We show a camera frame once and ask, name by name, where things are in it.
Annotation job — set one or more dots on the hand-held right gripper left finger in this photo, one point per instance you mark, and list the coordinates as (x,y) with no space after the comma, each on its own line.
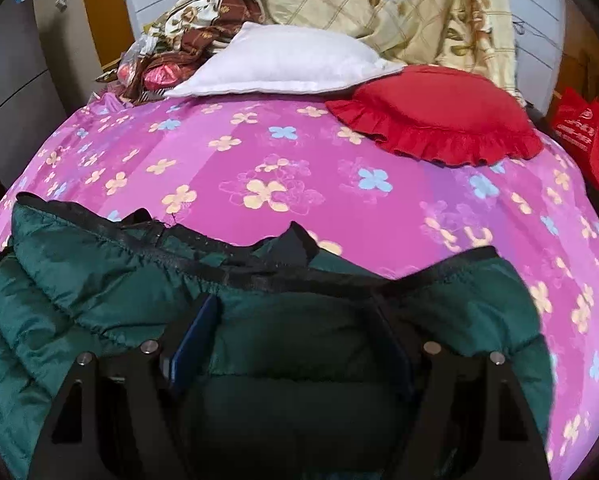
(199,340)

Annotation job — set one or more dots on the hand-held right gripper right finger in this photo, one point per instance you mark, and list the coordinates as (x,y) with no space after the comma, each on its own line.
(397,350)

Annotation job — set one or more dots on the green puffer jacket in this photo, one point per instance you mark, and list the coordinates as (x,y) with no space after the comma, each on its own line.
(289,320)

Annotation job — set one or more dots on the pink floral bed sheet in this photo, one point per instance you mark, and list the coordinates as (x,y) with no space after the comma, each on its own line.
(304,160)

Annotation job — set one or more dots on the red ruffled pillow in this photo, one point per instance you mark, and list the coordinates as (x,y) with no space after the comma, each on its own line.
(439,110)

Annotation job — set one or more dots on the red shiny packet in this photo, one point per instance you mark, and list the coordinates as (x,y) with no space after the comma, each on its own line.
(159,77)

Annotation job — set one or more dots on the clear plastic bag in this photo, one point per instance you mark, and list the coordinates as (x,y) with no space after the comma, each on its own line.
(129,67)

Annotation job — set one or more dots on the red shopping bag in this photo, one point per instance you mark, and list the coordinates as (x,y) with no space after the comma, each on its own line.
(584,130)

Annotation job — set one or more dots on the white pillow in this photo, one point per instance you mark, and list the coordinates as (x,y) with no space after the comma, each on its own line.
(279,60)

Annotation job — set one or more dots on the brown floral blanket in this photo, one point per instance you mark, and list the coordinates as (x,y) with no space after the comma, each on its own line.
(189,35)

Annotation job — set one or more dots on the grey cabinet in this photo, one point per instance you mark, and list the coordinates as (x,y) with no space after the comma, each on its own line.
(19,70)

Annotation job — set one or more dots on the yellow door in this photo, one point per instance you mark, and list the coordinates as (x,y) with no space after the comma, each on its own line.
(104,15)

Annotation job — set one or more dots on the cream floral quilt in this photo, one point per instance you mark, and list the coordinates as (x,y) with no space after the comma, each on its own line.
(329,0)

